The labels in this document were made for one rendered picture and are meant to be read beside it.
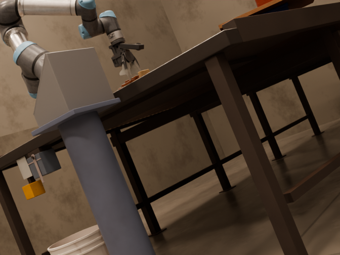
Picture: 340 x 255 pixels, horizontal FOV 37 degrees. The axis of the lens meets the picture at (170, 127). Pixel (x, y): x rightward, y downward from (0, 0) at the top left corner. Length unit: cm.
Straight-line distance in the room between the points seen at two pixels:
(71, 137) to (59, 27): 451
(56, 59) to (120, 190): 57
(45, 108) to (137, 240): 63
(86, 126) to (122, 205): 34
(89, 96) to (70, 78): 11
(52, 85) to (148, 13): 604
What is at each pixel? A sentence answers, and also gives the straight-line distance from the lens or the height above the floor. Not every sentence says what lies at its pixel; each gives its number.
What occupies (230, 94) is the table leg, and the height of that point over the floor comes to 70.
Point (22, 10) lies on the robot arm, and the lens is 249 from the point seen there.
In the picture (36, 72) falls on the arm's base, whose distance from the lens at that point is 211.
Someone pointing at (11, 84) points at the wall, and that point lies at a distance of 563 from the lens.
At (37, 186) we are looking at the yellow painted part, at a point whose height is 67.
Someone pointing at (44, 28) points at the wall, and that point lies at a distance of 628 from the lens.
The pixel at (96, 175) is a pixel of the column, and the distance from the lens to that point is 197.
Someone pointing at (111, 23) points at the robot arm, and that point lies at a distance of 250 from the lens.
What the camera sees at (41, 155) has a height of 81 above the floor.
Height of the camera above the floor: 63
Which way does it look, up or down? 1 degrees up
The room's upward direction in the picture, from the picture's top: 22 degrees counter-clockwise
